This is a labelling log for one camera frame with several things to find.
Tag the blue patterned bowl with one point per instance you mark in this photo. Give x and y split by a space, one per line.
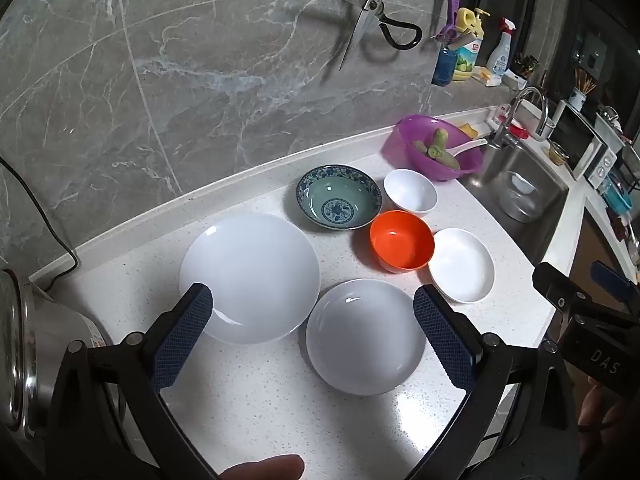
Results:
337 200

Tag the white bowl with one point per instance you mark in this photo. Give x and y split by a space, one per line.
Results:
410 192

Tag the dish soap bottle yellow pump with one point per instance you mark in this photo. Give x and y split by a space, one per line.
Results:
470 52

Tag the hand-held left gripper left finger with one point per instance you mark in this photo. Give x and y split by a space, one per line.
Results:
182 340

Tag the medium white plate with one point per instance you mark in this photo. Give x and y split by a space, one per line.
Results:
365 340

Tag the white spoon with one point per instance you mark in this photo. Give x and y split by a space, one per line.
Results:
470 145

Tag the steel sink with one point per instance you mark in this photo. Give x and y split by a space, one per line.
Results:
482 170

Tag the green vegetable piece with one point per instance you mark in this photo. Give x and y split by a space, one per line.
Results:
421 148
440 142

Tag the silver rice cooker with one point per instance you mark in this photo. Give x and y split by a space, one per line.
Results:
45 340

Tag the chopstick holder cup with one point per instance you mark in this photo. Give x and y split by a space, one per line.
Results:
577 100

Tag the person's right hand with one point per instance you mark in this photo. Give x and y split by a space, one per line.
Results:
597 415

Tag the chrome faucet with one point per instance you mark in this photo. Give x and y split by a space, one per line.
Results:
542 105

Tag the yellow sponge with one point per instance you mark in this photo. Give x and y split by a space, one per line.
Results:
487 76

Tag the white microwave oven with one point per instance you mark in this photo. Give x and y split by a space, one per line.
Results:
580 145

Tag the person's left hand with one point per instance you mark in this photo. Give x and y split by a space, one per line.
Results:
265 469

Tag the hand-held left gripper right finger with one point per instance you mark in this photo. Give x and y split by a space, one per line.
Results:
442 340

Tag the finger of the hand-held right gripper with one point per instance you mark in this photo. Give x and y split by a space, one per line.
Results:
612 280
557 285

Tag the white utensil container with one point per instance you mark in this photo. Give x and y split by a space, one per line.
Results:
515 80

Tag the orange bowl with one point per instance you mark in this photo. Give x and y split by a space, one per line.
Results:
400 242

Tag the blue plastic container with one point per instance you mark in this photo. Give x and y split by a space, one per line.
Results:
617 197

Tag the large white plate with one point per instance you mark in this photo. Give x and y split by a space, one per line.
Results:
250 270

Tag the glass bowl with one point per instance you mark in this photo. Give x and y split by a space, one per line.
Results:
520 200

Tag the small white plate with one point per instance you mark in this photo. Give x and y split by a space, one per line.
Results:
462 265

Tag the purple plastic basin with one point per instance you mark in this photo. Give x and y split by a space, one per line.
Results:
417 127

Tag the white spray bottle red trigger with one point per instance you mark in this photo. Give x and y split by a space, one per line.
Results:
500 55

